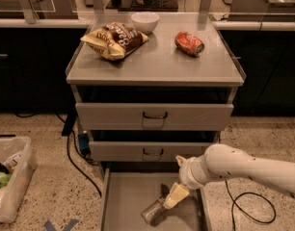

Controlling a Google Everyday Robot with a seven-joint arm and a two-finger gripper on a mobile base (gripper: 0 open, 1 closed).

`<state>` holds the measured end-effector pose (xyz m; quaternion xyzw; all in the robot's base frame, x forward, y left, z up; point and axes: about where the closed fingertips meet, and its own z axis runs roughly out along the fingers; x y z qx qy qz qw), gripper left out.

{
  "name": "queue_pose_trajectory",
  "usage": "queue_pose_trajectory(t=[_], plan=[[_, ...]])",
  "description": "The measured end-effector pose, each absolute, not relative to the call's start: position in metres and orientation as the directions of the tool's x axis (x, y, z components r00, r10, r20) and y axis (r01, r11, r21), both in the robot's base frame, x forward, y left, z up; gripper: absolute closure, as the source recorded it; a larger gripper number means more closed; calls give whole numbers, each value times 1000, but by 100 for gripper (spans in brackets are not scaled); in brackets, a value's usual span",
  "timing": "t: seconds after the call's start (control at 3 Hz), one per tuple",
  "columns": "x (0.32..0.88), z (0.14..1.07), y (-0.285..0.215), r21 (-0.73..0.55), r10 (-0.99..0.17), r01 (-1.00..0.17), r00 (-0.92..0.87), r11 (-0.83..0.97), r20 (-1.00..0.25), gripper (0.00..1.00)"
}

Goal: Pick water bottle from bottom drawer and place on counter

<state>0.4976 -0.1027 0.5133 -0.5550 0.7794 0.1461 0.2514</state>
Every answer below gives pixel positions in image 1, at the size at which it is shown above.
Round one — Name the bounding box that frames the black cable left floor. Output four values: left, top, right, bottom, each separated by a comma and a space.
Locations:
13, 112, 103, 198

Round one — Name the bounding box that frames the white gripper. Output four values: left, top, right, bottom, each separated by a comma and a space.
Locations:
163, 155, 203, 209

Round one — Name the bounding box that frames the grey metal drawer cabinet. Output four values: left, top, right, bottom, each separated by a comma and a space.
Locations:
65, 12, 247, 231

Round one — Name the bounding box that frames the crushed red soda can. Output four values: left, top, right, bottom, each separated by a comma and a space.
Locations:
174, 31, 204, 58

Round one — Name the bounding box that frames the middle drawer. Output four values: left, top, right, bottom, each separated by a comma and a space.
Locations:
90, 141, 211, 162

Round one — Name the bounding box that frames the black cable right floor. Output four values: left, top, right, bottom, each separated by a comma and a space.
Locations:
224, 180, 278, 231

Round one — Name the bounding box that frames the black cable floor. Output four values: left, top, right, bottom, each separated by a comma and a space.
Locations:
224, 180, 278, 231
13, 112, 103, 198

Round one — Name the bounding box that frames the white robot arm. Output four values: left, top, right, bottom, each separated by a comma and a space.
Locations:
163, 143, 295, 209

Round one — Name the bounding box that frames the drawer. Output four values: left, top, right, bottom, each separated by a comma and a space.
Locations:
76, 103, 233, 131
90, 141, 211, 162
97, 168, 210, 231

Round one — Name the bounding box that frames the clear plastic water bottle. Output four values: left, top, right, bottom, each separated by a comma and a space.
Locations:
141, 196, 166, 224

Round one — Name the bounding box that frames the top drawer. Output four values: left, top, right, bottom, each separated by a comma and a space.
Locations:
76, 103, 233, 131

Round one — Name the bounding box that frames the bottom drawer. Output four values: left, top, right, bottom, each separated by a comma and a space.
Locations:
97, 168, 210, 231

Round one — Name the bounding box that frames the white bowl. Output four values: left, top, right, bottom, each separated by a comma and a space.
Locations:
131, 12, 160, 35

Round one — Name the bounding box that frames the yellow brown chip bag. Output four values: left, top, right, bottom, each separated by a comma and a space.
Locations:
81, 22, 148, 61

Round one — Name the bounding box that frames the clear plastic bin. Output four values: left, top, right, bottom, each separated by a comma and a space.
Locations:
0, 137, 37, 223

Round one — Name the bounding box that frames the blue power box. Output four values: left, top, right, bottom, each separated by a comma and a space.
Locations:
77, 132, 90, 156

